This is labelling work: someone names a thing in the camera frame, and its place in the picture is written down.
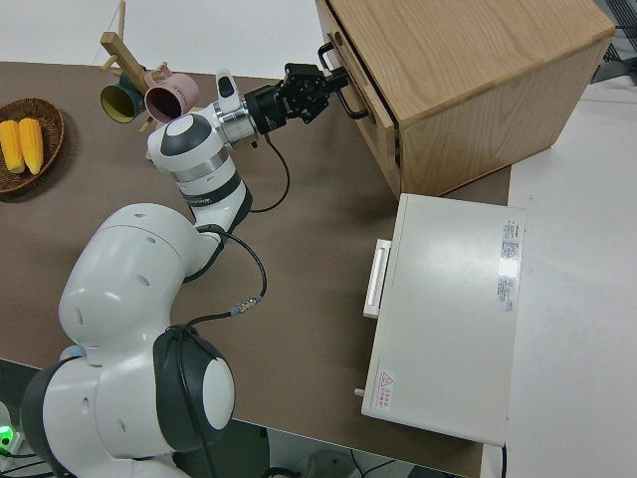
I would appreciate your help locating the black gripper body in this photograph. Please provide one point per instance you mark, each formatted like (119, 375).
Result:
(278, 104)

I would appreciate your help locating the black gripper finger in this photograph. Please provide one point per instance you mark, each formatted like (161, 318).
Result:
(318, 107)
(308, 73)

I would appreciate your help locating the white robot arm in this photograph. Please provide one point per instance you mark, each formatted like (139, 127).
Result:
(124, 279)

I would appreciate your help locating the light wooden drawer cabinet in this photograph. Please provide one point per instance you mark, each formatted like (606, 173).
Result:
(473, 65)

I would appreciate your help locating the pink mug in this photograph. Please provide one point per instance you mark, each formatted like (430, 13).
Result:
(171, 97)

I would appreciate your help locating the brown table mat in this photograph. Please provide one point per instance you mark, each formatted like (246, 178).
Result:
(308, 249)

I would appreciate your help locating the blue mug yellow inside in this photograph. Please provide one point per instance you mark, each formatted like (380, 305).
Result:
(119, 99)

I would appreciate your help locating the wooden mug tree stand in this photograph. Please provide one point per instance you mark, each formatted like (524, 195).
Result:
(124, 55)

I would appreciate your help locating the brown wicker basket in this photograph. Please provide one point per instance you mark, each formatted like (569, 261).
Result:
(50, 144)

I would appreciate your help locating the white toaster oven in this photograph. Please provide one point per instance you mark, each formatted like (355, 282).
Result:
(448, 309)

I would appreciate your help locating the yellow corn cob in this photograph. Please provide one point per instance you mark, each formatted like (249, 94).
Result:
(10, 147)
(31, 147)

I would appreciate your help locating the white base box green light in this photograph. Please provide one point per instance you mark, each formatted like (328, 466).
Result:
(7, 430)

